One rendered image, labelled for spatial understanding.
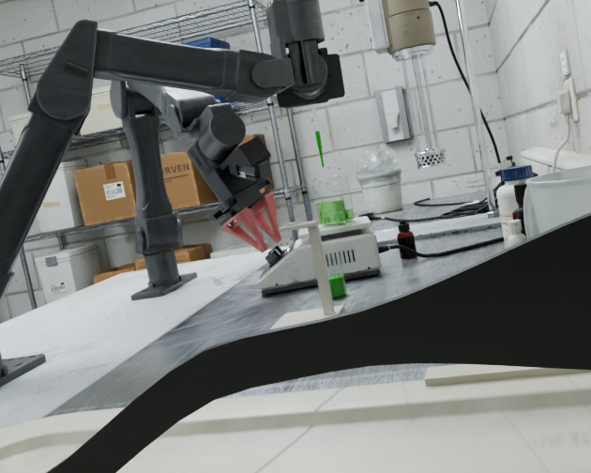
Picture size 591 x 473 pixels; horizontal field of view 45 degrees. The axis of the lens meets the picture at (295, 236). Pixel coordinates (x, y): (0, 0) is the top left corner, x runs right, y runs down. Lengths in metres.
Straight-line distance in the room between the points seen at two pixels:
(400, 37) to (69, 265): 2.52
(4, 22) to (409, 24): 3.12
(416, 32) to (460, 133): 2.08
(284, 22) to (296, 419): 0.87
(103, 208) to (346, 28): 1.48
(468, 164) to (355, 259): 2.50
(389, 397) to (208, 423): 0.04
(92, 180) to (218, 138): 2.58
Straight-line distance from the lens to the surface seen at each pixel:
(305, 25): 1.00
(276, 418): 0.17
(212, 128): 1.09
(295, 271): 1.15
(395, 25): 1.56
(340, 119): 3.65
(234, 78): 0.96
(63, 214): 3.81
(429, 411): 0.16
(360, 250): 1.15
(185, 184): 3.49
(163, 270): 1.47
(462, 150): 3.61
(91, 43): 0.93
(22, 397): 0.88
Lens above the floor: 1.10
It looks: 6 degrees down
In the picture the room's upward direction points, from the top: 11 degrees counter-clockwise
